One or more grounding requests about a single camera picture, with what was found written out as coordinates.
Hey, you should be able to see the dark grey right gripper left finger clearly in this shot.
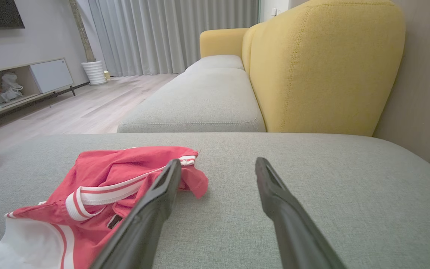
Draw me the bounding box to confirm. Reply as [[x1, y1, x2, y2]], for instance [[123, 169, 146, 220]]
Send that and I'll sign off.
[[90, 159, 183, 269]]

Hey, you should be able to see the large grey sofa chaise seat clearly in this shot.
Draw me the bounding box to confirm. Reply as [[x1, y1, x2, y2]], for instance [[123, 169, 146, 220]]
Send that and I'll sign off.
[[0, 133, 430, 269]]

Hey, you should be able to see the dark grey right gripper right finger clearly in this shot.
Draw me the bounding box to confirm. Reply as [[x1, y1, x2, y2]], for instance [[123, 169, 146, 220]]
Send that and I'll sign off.
[[255, 157, 347, 269]]

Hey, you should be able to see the red white basketball jersey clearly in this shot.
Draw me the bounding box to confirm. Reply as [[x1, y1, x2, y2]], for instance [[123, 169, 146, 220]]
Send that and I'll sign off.
[[0, 146, 209, 269]]

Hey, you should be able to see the brown tree trunk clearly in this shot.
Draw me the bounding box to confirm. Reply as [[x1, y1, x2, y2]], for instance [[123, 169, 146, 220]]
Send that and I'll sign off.
[[69, 0, 96, 63]]

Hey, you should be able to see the yellow sofa armrest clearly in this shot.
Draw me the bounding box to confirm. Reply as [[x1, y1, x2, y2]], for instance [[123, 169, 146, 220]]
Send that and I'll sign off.
[[199, 28, 250, 59]]

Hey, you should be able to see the yellow sofa back cushion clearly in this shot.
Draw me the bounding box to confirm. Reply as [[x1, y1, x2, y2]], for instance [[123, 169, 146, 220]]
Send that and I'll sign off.
[[250, 0, 406, 137]]

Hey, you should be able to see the grey sofa seat cushion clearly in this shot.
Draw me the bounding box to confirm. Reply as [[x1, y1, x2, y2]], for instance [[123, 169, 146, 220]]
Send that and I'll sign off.
[[117, 68, 267, 134], [184, 55, 245, 74]]

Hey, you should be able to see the white plush toy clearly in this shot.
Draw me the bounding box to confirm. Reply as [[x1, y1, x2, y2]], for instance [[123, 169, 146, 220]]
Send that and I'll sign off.
[[0, 71, 24, 104]]

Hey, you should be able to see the light grey pleated curtain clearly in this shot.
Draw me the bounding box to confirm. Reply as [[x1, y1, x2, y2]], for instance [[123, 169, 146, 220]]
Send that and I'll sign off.
[[87, 0, 260, 77]]

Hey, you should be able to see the white teal tv cabinet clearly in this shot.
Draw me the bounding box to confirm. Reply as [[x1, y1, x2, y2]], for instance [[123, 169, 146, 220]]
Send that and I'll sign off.
[[0, 58, 77, 124]]

